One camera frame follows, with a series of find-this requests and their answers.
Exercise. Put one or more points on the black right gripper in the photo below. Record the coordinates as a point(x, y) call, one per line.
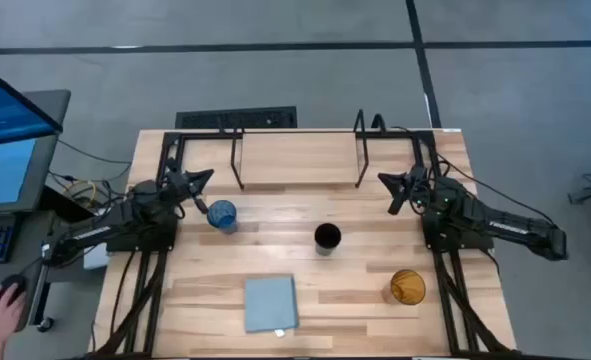
point(417, 182)

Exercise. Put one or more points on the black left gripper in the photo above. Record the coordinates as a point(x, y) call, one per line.
point(177, 180)

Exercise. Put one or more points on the blue translucent plastic cup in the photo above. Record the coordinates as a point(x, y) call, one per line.
point(221, 215)

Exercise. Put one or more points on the black plastic cup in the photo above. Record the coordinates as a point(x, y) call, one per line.
point(327, 235)

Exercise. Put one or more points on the amber translucent plastic cup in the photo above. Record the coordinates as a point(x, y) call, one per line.
point(407, 287)

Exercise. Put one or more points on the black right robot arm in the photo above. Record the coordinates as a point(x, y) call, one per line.
point(505, 225)

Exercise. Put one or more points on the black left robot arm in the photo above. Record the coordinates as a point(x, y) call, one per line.
point(125, 217)

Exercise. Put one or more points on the black perforated floor panel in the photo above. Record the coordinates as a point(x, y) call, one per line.
point(200, 119)

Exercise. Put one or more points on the white box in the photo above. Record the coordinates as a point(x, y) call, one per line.
point(95, 257)

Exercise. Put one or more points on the grey-blue folded microfibre cloth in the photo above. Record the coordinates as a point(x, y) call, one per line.
point(270, 302)

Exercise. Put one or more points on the white cloth care tag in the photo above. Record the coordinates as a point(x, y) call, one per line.
point(279, 332)

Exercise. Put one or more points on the grey computer desk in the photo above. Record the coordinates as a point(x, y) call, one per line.
point(32, 225)

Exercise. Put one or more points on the black floor stand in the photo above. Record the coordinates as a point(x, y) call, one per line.
point(587, 194)

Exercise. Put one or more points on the grey-framed computer monitor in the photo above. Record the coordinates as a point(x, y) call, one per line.
point(5, 170)

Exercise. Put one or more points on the black desk caster wheel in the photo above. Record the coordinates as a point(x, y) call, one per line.
point(46, 325)

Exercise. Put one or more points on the black computer mouse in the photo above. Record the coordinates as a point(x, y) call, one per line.
point(14, 282)

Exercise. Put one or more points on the black-framed computer monitor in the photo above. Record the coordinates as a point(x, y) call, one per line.
point(5, 110)

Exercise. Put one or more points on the person's hand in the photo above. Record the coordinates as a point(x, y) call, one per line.
point(0, 320)

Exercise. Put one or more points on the black aluminium table frame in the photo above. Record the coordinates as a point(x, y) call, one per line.
point(200, 135)

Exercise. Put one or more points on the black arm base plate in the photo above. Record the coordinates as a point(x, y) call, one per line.
point(475, 242)
point(125, 245)

